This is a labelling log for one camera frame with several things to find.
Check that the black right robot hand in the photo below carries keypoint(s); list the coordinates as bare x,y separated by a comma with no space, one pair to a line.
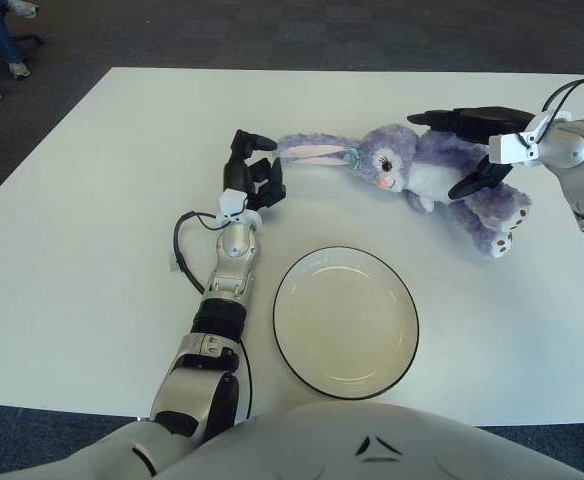
487,120

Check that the white sneaker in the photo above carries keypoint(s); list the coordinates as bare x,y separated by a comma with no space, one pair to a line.
22,7
20,70

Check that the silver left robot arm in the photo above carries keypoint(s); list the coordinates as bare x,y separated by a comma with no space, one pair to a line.
234,245

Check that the purple plush bunny doll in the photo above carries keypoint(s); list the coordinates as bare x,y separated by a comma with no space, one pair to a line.
387,160

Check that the grey robot torso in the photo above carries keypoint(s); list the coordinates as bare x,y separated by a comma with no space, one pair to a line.
322,445

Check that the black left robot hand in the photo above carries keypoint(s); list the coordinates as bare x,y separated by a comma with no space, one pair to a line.
234,172

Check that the black office chair base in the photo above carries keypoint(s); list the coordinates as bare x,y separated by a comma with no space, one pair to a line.
29,37

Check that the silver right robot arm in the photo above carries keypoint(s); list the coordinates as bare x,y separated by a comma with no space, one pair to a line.
572,145

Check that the white plate with black rim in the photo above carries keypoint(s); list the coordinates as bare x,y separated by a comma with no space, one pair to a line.
347,320

